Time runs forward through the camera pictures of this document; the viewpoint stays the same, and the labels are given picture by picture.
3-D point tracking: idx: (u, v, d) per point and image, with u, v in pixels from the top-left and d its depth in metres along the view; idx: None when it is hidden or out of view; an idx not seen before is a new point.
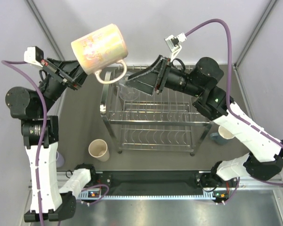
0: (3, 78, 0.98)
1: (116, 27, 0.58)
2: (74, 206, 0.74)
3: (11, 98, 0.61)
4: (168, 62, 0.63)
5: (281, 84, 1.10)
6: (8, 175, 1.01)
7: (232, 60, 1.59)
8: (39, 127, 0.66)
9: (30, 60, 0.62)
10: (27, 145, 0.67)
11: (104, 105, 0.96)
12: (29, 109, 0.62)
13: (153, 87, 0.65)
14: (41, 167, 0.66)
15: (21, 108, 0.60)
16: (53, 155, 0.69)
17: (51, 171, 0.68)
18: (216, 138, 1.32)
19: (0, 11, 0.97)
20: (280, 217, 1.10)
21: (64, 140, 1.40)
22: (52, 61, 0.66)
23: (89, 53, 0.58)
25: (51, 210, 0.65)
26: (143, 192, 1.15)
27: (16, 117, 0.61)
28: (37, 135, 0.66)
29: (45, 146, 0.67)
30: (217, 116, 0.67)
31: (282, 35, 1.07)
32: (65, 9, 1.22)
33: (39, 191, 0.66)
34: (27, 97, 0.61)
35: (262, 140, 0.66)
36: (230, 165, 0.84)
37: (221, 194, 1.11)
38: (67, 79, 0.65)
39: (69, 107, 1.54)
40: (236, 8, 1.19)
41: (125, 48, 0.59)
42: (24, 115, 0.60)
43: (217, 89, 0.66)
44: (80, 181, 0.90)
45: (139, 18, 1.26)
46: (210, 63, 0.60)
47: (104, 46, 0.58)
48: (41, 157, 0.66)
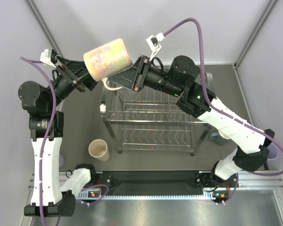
0: (2, 77, 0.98)
1: (121, 41, 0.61)
2: (73, 205, 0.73)
3: (22, 91, 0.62)
4: (146, 60, 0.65)
5: (281, 84, 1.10)
6: (9, 174, 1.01)
7: (232, 59, 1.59)
8: (46, 122, 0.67)
9: (45, 60, 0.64)
10: (34, 138, 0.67)
11: (105, 106, 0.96)
12: (39, 103, 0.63)
13: (132, 82, 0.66)
14: (45, 159, 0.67)
15: (32, 100, 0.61)
16: (57, 148, 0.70)
17: (54, 164, 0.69)
18: (216, 138, 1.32)
19: None
20: (280, 216, 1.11)
21: (65, 140, 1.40)
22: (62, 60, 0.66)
23: (96, 64, 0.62)
25: (51, 203, 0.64)
26: (143, 192, 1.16)
27: (26, 109, 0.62)
28: (43, 129, 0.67)
29: (50, 139, 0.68)
30: (200, 113, 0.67)
31: (282, 35, 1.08)
32: (65, 8, 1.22)
33: (41, 183, 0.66)
34: (38, 91, 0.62)
35: (247, 133, 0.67)
36: (224, 163, 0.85)
37: (221, 194, 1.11)
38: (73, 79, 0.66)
39: (69, 109, 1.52)
40: (236, 9, 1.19)
41: (129, 59, 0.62)
42: (35, 107, 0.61)
43: (197, 86, 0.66)
44: (80, 181, 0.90)
45: (139, 17, 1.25)
46: (184, 61, 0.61)
47: (110, 57, 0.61)
48: (45, 149, 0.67)
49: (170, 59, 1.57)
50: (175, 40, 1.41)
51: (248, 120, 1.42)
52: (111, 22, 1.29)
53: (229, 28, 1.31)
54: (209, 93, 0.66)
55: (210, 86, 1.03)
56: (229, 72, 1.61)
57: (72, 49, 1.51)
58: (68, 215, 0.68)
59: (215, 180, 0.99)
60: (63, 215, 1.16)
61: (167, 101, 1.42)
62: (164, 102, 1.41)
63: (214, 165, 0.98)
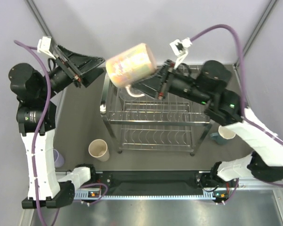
0: (2, 78, 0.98)
1: (144, 47, 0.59)
2: (72, 194, 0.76)
3: (14, 72, 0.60)
4: (171, 68, 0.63)
5: (281, 84, 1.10)
6: (8, 174, 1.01)
7: (232, 59, 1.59)
8: (35, 114, 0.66)
9: (43, 49, 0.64)
10: (23, 133, 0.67)
11: (104, 106, 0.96)
12: (30, 86, 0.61)
13: (156, 91, 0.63)
14: (37, 155, 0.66)
15: (22, 81, 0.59)
16: (50, 141, 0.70)
17: (47, 158, 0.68)
18: (216, 138, 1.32)
19: (0, 11, 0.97)
20: (280, 216, 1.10)
21: (64, 139, 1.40)
22: (61, 51, 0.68)
23: (117, 72, 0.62)
25: (49, 197, 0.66)
26: (143, 192, 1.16)
27: (14, 92, 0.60)
28: (32, 122, 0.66)
29: (41, 133, 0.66)
30: (231, 122, 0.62)
31: (282, 35, 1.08)
32: (65, 8, 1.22)
33: (36, 179, 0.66)
34: (29, 73, 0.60)
35: (275, 147, 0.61)
36: (232, 167, 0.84)
37: (221, 194, 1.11)
38: (74, 71, 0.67)
39: (69, 108, 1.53)
40: (236, 9, 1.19)
41: (151, 66, 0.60)
42: (24, 89, 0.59)
43: (228, 92, 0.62)
44: (80, 174, 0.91)
45: (139, 17, 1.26)
46: (215, 66, 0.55)
47: (130, 64, 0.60)
48: (37, 144, 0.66)
49: (170, 59, 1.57)
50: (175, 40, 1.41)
51: None
52: (111, 22, 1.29)
53: (229, 28, 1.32)
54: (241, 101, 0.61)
55: None
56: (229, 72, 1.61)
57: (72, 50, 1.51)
58: (66, 204, 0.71)
59: (215, 180, 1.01)
60: (63, 214, 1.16)
61: (166, 101, 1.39)
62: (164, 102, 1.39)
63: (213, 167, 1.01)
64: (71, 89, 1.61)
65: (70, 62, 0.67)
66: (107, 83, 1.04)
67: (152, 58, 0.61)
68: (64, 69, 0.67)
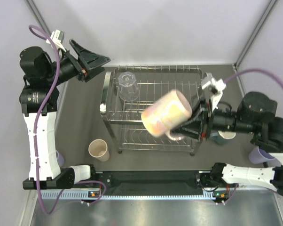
0: (2, 77, 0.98)
1: (175, 95, 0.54)
2: (72, 178, 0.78)
3: (24, 51, 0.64)
4: (210, 113, 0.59)
5: (281, 84, 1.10)
6: (8, 173, 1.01)
7: (232, 59, 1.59)
8: (37, 95, 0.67)
9: (55, 41, 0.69)
10: (25, 113, 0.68)
11: (105, 105, 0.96)
12: (38, 63, 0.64)
13: (198, 133, 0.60)
14: (39, 135, 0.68)
15: (32, 57, 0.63)
16: (51, 123, 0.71)
17: (49, 139, 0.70)
18: (216, 138, 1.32)
19: (0, 11, 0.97)
20: (280, 217, 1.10)
21: (64, 135, 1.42)
22: (74, 46, 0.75)
23: (153, 123, 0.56)
25: (50, 178, 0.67)
26: (143, 192, 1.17)
27: (23, 68, 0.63)
28: (34, 102, 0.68)
29: (43, 114, 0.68)
30: None
31: (281, 35, 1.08)
32: (65, 8, 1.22)
33: (37, 159, 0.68)
34: (39, 52, 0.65)
35: None
36: (246, 175, 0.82)
37: (221, 194, 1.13)
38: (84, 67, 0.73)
39: (70, 105, 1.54)
40: (236, 8, 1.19)
41: (187, 113, 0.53)
42: (32, 65, 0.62)
43: (275, 121, 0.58)
44: (80, 170, 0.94)
45: (138, 17, 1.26)
46: (257, 98, 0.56)
47: (166, 116, 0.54)
48: (39, 125, 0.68)
49: (170, 59, 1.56)
50: (175, 40, 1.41)
51: None
52: (111, 22, 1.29)
53: (229, 28, 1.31)
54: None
55: None
56: (229, 73, 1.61)
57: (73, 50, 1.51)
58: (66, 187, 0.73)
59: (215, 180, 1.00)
60: (63, 214, 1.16)
61: None
62: None
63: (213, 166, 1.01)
64: (73, 86, 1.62)
65: (81, 57, 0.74)
66: (107, 82, 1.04)
67: (185, 104, 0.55)
68: (73, 61, 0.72)
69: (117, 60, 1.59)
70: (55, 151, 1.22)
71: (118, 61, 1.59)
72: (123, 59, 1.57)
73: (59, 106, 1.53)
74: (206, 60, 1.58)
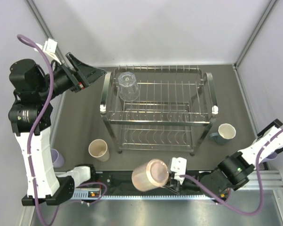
0: (3, 78, 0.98)
1: (148, 172, 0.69)
2: (71, 188, 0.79)
3: (15, 65, 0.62)
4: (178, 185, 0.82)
5: (281, 84, 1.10)
6: (8, 174, 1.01)
7: (232, 59, 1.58)
8: (27, 113, 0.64)
9: (48, 52, 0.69)
10: (17, 133, 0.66)
11: (104, 106, 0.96)
12: (29, 77, 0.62)
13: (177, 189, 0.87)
14: (34, 154, 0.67)
15: (22, 71, 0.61)
16: (45, 141, 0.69)
17: (44, 157, 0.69)
18: (216, 138, 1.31)
19: None
20: (280, 216, 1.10)
21: (64, 137, 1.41)
22: (71, 60, 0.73)
23: (140, 183, 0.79)
25: (48, 196, 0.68)
26: (143, 192, 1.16)
27: (12, 82, 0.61)
28: (24, 121, 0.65)
29: (36, 133, 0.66)
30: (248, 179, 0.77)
31: (282, 35, 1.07)
32: (65, 8, 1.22)
33: (35, 179, 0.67)
34: (31, 64, 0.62)
35: (253, 150, 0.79)
36: None
37: (222, 194, 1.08)
38: (82, 81, 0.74)
39: (69, 107, 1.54)
40: (236, 8, 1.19)
41: (158, 182, 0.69)
42: (23, 79, 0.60)
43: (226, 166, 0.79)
44: (79, 172, 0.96)
45: (138, 18, 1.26)
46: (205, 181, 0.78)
47: (147, 183, 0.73)
48: (33, 145, 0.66)
49: (170, 59, 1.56)
50: (175, 40, 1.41)
51: (248, 120, 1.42)
52: (111, 21, 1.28)
53: (229, 28, 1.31)
54: (236, 155, 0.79)
55: (210, 86, 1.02)
56: (229, 72, 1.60)
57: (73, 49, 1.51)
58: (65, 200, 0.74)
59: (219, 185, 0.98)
60: (63, 214, 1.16)
61: (167, 101, 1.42)
62: (164, 102, 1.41)
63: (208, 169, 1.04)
64: None
65: (79, 72, 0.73)
66: (107, 83, 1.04)
67: (158, 175, 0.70)
68: (70, 76, 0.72)
69: (117, 60, 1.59)
70: (55, 152, 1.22)
71: (118, 61, 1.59)
72: (123, 59, 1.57)
73: (58, 108, 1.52)
74: (206, 60, 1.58)
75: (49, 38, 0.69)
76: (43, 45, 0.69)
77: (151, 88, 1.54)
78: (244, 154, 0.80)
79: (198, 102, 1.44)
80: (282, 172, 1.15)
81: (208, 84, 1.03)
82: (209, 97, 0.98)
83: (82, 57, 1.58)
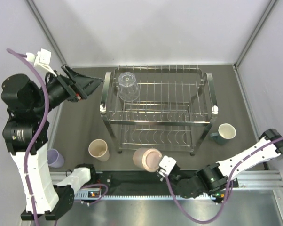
0: (3, 78, 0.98)
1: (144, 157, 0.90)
2: (71, 198, 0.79)
3: (8, 82, 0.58)
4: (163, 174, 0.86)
5: (282, 83, 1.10)
6: (8, 174, 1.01)
7: (232, 59, 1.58)
8: (22, 132, 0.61)
9: (42, 63, 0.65)
10: (11, 151, 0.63)
11: (104, 105, 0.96)
12: (23, 95, 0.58)
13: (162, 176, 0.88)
14: (31, 173, 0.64)
15: (15, 90, 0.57)
16: (42, 157, 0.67)
17: (42, 174, 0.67)
18: (216, 138, 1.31)
19: None
20: (280, 216, 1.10)
21: (64, 138, 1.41)
22: (67, 71, 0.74)
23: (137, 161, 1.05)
25: (47, 211, 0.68)
26: (143, 192, 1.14)
27: (6, 101, 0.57)
28: (20, 140, 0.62)
29: (33, 153, 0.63)
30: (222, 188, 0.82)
31: (282, 35, 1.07)
32: (65, 8, 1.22)
33: (33, 196, 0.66)
34: (24, 81, 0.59)
35: (230, 163, 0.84)
36: None
37: (221, 194, 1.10)
38: (80, 93, 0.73)
39: (69, 108, 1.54)
40: (236, 8, 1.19)
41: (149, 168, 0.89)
42: (16, 98, 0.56)
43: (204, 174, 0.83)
44: (79, 178, 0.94)
45: (138, 18, 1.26)
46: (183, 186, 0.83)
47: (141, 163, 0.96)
48: (29, 164, 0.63)
49: (170, 59, 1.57)
50: (175, 40, 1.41)
51: (248, 120, 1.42)
52: (111, 22, 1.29)
53: (229, 28, 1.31)
54: (215, 166, 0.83)
55: (210, 86, 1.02)
56: (229, 72, 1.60)
57: (73, 49, 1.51)
58: (65, 212, 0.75)
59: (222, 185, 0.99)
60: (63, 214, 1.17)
61: (167, 101, 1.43)
62: (164, 102, 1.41)
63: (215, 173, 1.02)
64: None
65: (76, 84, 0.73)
66: (107, 83, 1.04)
67: (151, 164, 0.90)
68: (66, 87, 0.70)
69: (117, 60, 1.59)
70: (56, 152, 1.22)
71: (118, 61, 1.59)
72: (123, 59, 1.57)
73: (58, 108, 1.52)
74: (206, 60, 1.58)
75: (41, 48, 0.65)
76: (36, 55, 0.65)
77: (151, 88, 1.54)
78: (222, 165, 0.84)
79: (198, 102, 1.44)
80: (282, 172, 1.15)
81: (208, 84, 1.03)
82: (209, 97, 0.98)
83: (82, 58, 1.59)
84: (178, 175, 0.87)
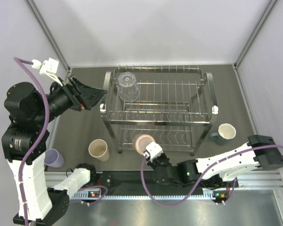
0: (2, 78, 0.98)
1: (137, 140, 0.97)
2: (66, 205, 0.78)
3: (13, 89, 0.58)
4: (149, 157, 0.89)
5: (282, 83, 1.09)
6: (7, 174, 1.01)
7: (232, 59, 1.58)
8: (18, 141, 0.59)
9: (49, 73, 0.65)
10: (9, 159, 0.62)
11: (104, 105, 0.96)
12: (25, 104, 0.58)
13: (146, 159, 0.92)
14: (26, 181, 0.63)
15: (18, 98, 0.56)
16: (39, 166, 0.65)
17: (37, 183, 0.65)
18: (216, 138, 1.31)
19: None
20: (280, 216, 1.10)
21: (64, 138, 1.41)
22: (74, 83, 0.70)
23: None
25: (38, 219, 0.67)
26: (143, 192, 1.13)
27: (8, 108, 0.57)
28: (16, 149, 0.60)
29: (28, 163, 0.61)
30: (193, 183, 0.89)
31: (282, 34, 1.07)
32: (65, 8, 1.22)
33: (25, 204, 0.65)
34: (29, 90, 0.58)
35: (207, 161, 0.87)
36: (237, 169, 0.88)
37: (221, 194, 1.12)
38: (84, 104, 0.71)
39: None
40: (236, 7, 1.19)
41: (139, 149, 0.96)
42: (18, 106, 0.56)
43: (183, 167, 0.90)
44: (78, 181, 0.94)
45: (138, 18, 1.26)
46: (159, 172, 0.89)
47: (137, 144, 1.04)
48: (25, 173, 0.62)
49: (170, 59, 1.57)
50: (175, 40, 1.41)
51: (248, 120, 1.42)
52: (111, 21, 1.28)
53: (228, 28, 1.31)
54: (193, 162, 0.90)
55: (211, 86, 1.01)
56: (229, 72, 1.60)
57: (73, 49, 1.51)
58: (57, 218, 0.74)
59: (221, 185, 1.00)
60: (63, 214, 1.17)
61: (167, 101, 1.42)
62: (164, 102, 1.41)
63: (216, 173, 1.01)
64: None
65: (82, 95, 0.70)
66: (107, 83, 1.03)
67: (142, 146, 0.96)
68: (70, 97, 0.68)
69: (117, 60, 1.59)
70: (56, 152, 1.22)
71: (118, 60, 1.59)
72: (123, 59, 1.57)
73: None
74: (206, 60, 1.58)
75: (50, 58, 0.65)
76: (44, 64, 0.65)
77: (151, 88, 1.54)
78: (200, 162, 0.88)
79: (198, 102, 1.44)
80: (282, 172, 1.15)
81: (208, 84, 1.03)
82: (209, 97, 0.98)
83: (82, 57, 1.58)
84: (162, 162, 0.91)
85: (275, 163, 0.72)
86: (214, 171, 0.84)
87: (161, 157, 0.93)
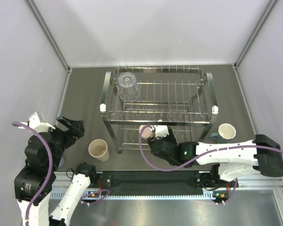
0: (3, 78, 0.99)
1: None
2: None
3: (34, 137, 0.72)
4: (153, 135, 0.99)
5: (282, 83, 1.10)
6: (7, 174, 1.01)
7: (232, 59, 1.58)
8: (28, 184, 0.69)
9: (41, 122, 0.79)
10: (19, 199, 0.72)
11: (105, 105, 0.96)
12: (41, 152, 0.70)
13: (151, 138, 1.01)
14: (31, 219, 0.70)
15: (36, 147, 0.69)
16: (44, 205, 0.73)
17: (42, 219, 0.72)
18: (216, 138, 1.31)
19: None
20: (280, 217, 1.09)
21: None
22: (65, 121, 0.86)
23: None
25: None
26: (143, 192, 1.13)
27: (27, 154, 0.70)
28: (26, 190, 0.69)
29: (35, 204, 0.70)
30: (187, 158, 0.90)
31: (282, 34, 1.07)
32: (65, 8, 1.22)
33: None
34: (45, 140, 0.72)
35: (206, 146, 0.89)
36: (235, 168, 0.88)
37: (221, 194, 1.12)
38: (78, 133, 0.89)
39: (69, 106, 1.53)
40: (236, 8, 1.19)
41: None
42: (35, 154, 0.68)
43: (183, 146, 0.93)
44: (76, 198, 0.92)
45: (138, 19, 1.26)
46: (157, 144, 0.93)
47: None
48: (31, 211, 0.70)
49: (169, 59, 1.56)
50: (175, 40, 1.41)
51: (248, 120, 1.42)
52: (111, 21, 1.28)
53: (228, 28, 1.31)
54: (193, 142, 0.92)
55: (211, 86, 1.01)
56: (229, 72, 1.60)
57: (73, 49, 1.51)
58: None
59: (218, 183, 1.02)
60: None
61: (166, 101, 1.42)
62: (164, 102, 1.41)
63: (215, 172, 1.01)
64: (72, 86, 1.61)
65: (74, 127, 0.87)
66: (107, 83, 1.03)
67: None
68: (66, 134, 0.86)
69: (117, 60, 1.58)
70: None
71: (118, 60, 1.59)
72: (123, 59, 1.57)
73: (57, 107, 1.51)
74: (206, 60, 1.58)
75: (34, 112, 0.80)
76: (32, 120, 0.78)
77: (151, 88, 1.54)
78: (200, 145, 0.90)
79: (198, 102, 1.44)
80: None
81: (208, 84, 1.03)
82: (209, 97, 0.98)
83: (82, 58, 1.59)
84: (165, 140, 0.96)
85: (274, 165, 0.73)
86: (211, 157, 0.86)
87: (167, 139, 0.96)
